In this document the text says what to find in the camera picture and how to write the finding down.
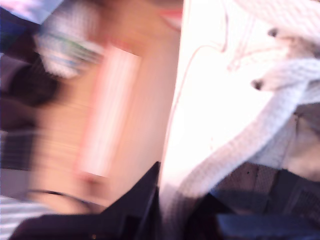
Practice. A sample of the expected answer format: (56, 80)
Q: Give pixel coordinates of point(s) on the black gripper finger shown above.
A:
(250, 220)
(130, 215)

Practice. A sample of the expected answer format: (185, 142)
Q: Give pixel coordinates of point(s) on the white leather sneaker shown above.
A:
(212, 87)

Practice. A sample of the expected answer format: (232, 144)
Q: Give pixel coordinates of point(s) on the red shoebox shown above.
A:
(110, 112)

